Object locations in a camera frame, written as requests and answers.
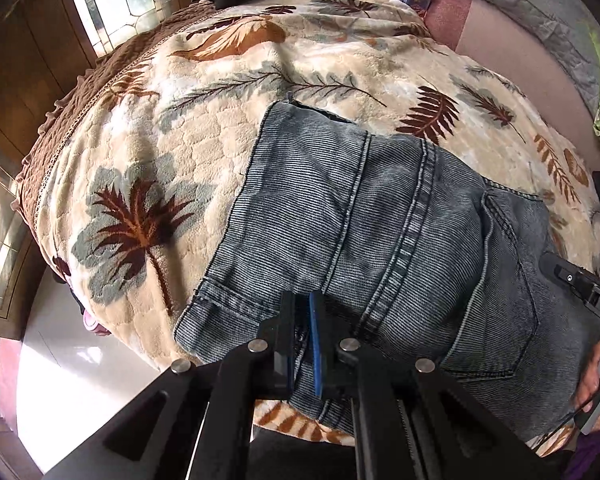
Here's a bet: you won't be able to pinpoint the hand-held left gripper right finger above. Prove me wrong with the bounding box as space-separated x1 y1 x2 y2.
307 291 563 480

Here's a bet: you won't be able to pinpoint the brown quilted bedspread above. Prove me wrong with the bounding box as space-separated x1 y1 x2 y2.
10 0 221 241

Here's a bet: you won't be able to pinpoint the pink sofa backrest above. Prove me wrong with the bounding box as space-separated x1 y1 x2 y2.
422 0 600 171

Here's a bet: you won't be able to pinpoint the person's right hand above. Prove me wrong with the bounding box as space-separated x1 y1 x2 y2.
574 342 600 431

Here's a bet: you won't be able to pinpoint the leaf print fleece blanket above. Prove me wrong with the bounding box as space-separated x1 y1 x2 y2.
32 0 600 453

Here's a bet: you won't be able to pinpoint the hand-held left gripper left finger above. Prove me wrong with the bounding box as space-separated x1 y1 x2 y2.
42 291 298 480

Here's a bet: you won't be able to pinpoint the blue denim pants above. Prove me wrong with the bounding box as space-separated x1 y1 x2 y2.
172 100 600 443

